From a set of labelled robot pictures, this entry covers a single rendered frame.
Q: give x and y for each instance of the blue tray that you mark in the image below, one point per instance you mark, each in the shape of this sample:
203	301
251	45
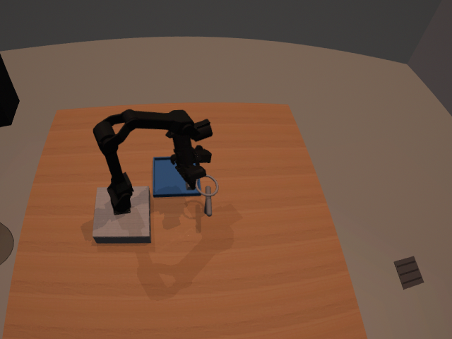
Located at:
167	182

